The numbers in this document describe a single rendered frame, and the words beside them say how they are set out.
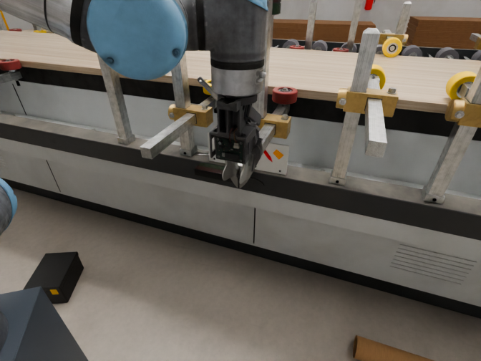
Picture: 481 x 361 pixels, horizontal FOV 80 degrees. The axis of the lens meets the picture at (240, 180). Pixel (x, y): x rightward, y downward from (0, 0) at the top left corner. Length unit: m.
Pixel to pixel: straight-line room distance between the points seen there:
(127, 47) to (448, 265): 1.32
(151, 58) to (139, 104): 1.00
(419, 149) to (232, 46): 0.77
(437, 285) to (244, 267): 0.84
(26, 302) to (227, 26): 0.71
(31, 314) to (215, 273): 0.89
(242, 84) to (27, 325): 0.65
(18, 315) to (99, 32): 0.65
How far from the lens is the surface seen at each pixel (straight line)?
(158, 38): 0.33
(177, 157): 1.00
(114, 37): 0.33
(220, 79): 0.49
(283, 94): 0.93
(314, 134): 1.06
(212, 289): 1.45
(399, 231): 1.02
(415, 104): 1.02
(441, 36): 6.96
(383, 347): 1.33
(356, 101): 0.77
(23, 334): 0.79
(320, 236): 1.33
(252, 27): 0.47
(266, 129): 0.79
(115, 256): 1.70
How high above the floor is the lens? 1.18
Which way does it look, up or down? 34 degrees down
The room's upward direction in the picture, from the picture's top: straight up
